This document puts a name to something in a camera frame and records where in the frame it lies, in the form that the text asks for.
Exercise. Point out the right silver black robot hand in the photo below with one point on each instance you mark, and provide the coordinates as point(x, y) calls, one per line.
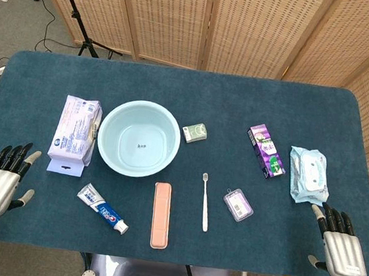
point(345, 255)

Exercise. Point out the lavender tissue pack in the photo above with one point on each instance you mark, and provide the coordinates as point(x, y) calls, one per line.
point(74, 128)

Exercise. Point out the blue white toothpaste tube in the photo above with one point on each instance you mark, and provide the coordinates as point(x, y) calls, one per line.
point(101, 208)

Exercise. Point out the clear purple floss box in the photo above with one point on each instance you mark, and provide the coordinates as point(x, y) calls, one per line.
point(237, 205)

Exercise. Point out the purple green carton box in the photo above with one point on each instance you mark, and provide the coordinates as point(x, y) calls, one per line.
point(267, 151)

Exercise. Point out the small green soap box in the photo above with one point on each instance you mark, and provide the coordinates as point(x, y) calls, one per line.
point(196, 132)

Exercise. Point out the light blue wet wipes pack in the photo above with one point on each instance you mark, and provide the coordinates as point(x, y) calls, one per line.
point(309, 173)

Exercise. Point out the white toothbrush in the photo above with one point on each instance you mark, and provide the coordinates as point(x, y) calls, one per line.
point(205, 204)

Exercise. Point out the pink toothbrush case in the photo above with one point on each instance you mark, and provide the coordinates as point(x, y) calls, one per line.
point(161, 216)

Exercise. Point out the light blue plastic basin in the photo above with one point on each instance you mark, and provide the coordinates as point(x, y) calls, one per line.
point(159, 125)

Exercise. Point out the black tripod stand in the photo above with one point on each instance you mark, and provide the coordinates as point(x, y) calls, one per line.
point(74, 14)

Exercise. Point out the teal table mat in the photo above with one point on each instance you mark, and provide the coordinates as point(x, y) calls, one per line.
point(209, 97)

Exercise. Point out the woven wooden folding screen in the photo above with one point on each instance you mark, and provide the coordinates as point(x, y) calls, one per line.
point(252, 28)

